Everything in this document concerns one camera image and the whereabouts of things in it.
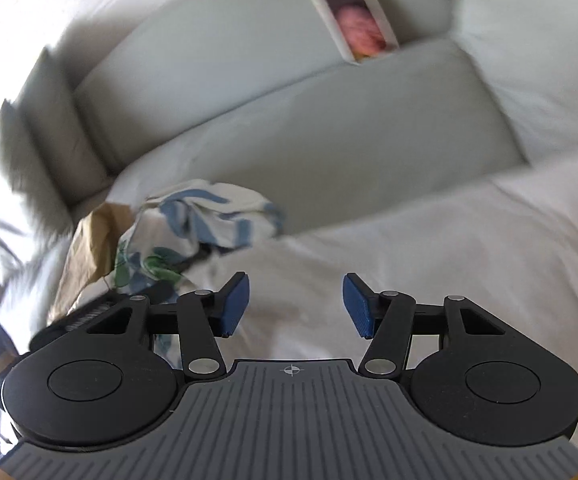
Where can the white blue floral garment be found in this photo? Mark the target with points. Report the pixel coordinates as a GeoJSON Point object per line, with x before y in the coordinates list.
{"type": "Point", "coordinates": [194, 210]}

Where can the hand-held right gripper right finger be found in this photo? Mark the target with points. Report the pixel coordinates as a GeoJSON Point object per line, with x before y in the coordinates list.
{"type": "Point", "coordinates": [358, 305]}

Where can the pale grey sofa side cushion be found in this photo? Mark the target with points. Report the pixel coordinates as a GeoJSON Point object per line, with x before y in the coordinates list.
{"type": "Point", "coordinates": [544, 60]}

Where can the white t-shirt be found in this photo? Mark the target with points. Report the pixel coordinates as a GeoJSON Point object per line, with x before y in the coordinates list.
{"type": "Point", "coordinates": [444, 240]}

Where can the tan garment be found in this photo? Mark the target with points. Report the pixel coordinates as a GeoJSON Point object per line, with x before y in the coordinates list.
{"type": "Point", "coordinates": [94, 245]}

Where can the large grey green cushion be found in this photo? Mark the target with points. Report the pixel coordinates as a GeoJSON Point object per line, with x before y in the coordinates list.
{"type": "Point", "coordinates": [24, 185]}

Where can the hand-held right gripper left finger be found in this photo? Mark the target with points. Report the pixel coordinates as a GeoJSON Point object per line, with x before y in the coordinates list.
{"type": "Point", "coordinates": [234, 305]}

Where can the grey green sofa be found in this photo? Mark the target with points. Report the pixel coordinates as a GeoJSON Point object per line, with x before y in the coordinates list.
{"type": "Point", "coordinates": [344, 135]}

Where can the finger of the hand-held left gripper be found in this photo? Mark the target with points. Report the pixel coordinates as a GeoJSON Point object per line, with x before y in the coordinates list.
{"type": "Point", "coordinates": [166, 292]}

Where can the smartphone in cream case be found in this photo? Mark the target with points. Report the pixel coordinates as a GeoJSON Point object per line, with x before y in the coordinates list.
{"type": "Point", "coordinates": [356, 17]}

